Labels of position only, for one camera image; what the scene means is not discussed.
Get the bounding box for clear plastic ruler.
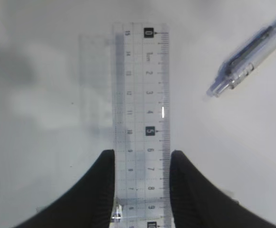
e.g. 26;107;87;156
110;23;172;228

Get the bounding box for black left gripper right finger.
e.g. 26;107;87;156
170;151;276;228

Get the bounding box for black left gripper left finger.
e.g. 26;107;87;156
18;150;115;228

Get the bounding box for white pen grey grip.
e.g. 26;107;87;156
207;19;276;97

